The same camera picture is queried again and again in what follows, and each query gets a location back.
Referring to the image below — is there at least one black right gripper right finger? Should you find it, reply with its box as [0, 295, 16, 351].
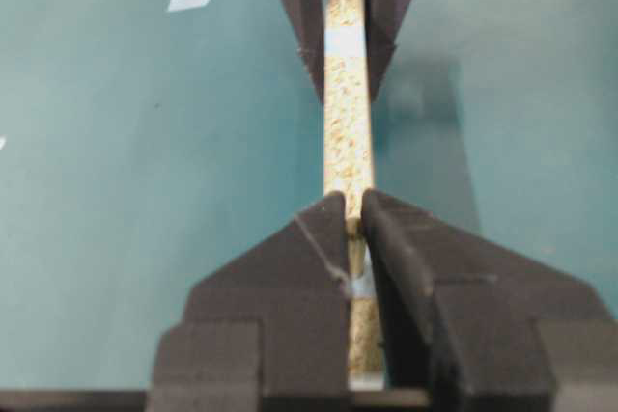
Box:
[361, 190, 617, 411]

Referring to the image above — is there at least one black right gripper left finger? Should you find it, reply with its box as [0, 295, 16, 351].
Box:
[147, 193, 350, 411]

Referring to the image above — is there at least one short wooden rod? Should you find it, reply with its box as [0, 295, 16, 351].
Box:
[346, 217, 366, 279]

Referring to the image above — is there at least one wooden particle board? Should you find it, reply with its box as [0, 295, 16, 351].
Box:
[323, 0, 383, 391]

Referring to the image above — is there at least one blue tape marker top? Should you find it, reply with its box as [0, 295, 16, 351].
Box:
[167, 0, 210, 13]

